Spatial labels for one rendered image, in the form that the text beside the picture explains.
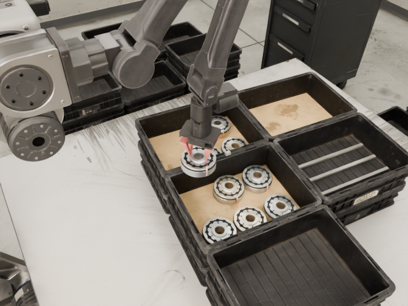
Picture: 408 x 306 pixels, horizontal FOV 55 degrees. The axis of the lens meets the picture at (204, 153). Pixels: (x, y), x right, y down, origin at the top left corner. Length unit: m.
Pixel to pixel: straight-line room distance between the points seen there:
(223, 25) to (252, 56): 2.77
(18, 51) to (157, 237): 0.84
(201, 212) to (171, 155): 0.28
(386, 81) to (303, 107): 2.01
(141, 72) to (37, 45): 0.19
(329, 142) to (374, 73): 2.19
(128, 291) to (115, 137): 0.71
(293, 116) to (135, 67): 1.00
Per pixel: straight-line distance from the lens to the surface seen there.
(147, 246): 1.37
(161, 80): 2.62
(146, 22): 0.78
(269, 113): 1.66
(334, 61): 3.04
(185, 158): 1.14
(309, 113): 1.70
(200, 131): 1.03
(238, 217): 1.24
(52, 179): 1.63
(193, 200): 1.31
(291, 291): 1.17
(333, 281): 1.22
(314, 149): 1.55
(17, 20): 0.80
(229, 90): 1.02
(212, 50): 0.91
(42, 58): 0.73
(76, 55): 0.76
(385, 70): 3.83
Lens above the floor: 1.86
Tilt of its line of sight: 45 degrees down
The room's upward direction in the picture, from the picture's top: 2 degrees clockwise
